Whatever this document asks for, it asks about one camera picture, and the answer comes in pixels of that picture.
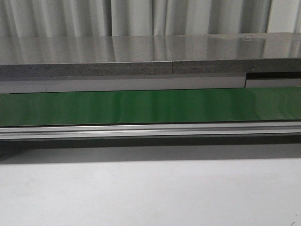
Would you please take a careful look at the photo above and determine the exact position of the grey stone countertop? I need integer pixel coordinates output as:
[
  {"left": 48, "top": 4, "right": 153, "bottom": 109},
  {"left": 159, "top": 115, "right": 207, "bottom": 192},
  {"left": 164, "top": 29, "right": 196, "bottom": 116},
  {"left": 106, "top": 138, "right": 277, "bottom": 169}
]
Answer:
[{"left": 0, "top": 33, "right": 301, "bottom": 80}]

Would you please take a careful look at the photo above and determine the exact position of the green conveyor belt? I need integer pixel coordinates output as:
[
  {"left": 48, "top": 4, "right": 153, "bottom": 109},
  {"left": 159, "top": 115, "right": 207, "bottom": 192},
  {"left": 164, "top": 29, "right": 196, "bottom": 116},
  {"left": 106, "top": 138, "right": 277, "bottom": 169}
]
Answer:
[{"left": 0, "top": 87, "right": 301, "bottom": 127}]

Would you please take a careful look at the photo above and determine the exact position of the white pleated curtain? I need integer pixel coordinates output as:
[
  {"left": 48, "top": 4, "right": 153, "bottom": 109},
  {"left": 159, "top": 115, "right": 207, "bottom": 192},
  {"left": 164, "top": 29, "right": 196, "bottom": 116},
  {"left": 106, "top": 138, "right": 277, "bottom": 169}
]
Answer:
[{"left": 0, "top": 0, "right": 301, "bottom": 37}]

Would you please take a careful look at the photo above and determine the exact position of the aluminium conveyor front rail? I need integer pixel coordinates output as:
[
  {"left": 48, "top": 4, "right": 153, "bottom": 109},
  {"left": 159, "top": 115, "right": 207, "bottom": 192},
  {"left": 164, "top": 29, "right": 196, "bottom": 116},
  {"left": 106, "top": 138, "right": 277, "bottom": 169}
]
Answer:
[{"left": 0, "top": 121, "right": 301, "bottom": 141}]

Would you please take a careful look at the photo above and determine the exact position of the white conveyor back rail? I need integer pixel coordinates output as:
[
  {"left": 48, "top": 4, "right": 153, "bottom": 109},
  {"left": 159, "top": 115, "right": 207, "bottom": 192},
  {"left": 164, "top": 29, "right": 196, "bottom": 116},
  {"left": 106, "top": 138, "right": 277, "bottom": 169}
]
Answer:
[{"left": 0, "top": 75, "right": 301, "bottom": 94}]

